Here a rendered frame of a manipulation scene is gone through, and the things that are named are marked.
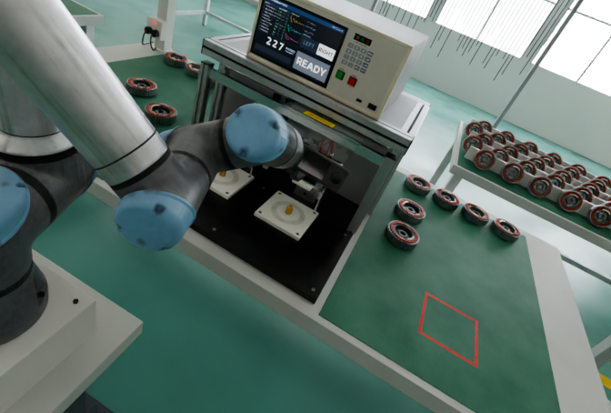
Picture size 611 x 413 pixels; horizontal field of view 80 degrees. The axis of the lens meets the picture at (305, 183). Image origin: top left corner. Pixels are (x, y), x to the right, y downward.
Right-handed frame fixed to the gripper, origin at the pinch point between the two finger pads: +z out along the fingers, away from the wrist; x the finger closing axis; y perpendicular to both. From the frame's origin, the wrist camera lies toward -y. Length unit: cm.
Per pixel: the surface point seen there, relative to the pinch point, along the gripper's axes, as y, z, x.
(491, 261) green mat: -62, 61, 0
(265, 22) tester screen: 33.9, 15.8, -28.9
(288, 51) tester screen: 24.9, 18.1, -24.9
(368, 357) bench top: -31.4, 6.9, 32.9
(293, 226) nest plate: 1.2, 23.3, 18.1
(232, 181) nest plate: 25.2, 26.6, 16.1
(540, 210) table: -91, 125, -35
